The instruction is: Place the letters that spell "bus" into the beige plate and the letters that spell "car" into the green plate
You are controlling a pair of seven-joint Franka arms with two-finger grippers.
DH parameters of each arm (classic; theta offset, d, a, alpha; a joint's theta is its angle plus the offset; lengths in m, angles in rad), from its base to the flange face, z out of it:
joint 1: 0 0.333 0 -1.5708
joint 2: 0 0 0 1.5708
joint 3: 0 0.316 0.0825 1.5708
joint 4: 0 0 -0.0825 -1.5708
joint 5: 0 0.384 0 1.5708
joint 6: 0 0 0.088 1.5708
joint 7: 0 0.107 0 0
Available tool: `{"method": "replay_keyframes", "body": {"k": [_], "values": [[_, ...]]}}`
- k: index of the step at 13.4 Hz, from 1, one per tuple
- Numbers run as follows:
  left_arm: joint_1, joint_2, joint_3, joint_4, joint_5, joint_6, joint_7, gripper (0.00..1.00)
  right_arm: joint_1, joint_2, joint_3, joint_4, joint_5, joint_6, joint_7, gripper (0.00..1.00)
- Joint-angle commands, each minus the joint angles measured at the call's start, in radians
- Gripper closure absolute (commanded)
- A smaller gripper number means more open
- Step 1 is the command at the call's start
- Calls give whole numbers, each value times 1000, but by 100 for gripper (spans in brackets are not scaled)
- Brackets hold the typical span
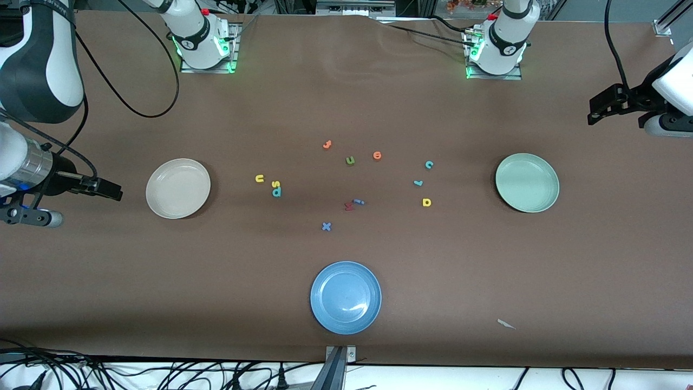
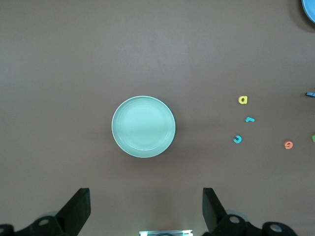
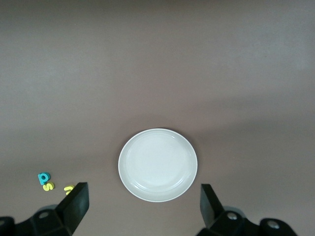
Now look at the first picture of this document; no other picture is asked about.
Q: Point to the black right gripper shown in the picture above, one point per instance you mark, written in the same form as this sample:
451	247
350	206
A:
60	181

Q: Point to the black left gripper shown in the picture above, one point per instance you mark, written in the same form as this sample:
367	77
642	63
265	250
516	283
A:
640	99

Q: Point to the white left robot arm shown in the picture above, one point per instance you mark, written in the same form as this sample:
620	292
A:
506	38

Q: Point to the beige brown plate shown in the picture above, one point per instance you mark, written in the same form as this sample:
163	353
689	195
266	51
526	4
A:
178	188

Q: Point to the pale green plate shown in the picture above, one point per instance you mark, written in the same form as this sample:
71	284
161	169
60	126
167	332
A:
527	182

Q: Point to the orange artificial flowers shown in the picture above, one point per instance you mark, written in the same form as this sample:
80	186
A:
465	5

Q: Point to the white paper scrap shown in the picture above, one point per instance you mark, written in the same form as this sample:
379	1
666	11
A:
506	324

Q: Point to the blue plate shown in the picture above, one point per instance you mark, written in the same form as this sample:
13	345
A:
346	297

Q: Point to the grey power strip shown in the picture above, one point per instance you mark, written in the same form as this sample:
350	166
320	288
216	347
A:
354	7

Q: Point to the aluminium frame profile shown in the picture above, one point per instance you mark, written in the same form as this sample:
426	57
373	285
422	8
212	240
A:
667	21

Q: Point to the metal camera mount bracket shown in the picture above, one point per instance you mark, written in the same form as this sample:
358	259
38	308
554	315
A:
340	355

